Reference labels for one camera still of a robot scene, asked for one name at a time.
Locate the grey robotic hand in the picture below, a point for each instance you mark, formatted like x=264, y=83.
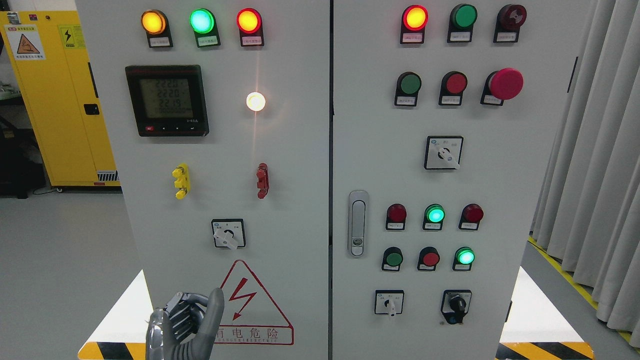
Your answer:
x=186, y=327

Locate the white rotary light switch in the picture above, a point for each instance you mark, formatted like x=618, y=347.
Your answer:
x=228, y=233

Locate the orange indicator light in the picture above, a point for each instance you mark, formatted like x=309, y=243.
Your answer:
x=157, y=29

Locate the red electrical hazard sticker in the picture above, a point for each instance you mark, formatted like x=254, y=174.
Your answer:
x=251, y=316

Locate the white rotary selector bottom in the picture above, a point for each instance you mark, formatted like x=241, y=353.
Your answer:
x=389, y=302

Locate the white rotary selector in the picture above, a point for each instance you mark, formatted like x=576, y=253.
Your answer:
x=389, y=302
x=443, y=152

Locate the green push button lower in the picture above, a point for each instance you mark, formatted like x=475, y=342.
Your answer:
x=392, y=259

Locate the black digital power meter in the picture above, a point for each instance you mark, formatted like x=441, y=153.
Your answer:
x=168, y=100

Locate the grey electrical control cabinet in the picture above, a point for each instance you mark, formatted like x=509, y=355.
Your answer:
x=328, y=70

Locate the small clear lamp bulb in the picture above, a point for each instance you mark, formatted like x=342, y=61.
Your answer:
x=255, y=101

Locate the dark red indicator lower left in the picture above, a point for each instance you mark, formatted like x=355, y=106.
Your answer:
x=396, y=217

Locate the dark red indicator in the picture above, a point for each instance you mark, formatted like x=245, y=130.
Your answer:
x=396, y=217
x=470, y=218

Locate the red push button lower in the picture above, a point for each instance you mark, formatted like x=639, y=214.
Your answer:
x=428, y=259

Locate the red push button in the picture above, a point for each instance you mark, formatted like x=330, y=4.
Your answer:
x=428, y=259
x=452, y=88

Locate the green lit indicator lower middle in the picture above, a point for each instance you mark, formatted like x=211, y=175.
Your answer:
x=433, y=217

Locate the green lit push button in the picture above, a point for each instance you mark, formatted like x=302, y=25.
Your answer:
x=463, y=259

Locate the green indicator light top left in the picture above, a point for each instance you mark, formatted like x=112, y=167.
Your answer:
x=205, y=28

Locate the dark red indicator lower right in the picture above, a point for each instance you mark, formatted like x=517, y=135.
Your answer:
x=470, y=218

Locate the white rotary selector upper right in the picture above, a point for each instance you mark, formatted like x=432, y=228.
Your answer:
x=443, y=152

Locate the yellow safety storage cabinet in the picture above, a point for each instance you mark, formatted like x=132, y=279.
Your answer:
x=49, y=56

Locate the red indicator light top left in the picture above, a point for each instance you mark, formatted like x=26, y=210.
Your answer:
x=250, y=28

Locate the green push button upper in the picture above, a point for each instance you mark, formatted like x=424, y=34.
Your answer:
x=407, y=89

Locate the red push button upper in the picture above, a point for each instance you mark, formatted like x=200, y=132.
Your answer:
x=452, y=88

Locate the red lit indicator right door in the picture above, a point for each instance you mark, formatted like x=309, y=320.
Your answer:
x=413, y=22

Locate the red mushroom emergency stop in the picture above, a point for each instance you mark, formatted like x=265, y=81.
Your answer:
x=502, y=85

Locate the grey curtain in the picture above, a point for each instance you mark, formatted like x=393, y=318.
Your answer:
x=588, y=212

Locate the green unlit indicator top right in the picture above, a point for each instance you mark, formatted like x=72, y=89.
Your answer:
x=461, y=23

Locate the dark red buzzer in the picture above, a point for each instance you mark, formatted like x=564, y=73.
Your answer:
x=509, y=21

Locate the yellow terminal post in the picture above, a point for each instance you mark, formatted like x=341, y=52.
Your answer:
x=182, y=180

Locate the red terminal post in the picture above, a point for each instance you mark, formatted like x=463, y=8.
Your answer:
x=263, y=182

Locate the silver cabinet door handle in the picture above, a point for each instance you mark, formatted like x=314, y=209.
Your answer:
x=357, y=222

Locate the black key selector switch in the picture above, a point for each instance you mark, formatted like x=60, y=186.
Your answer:
x=455, y=305

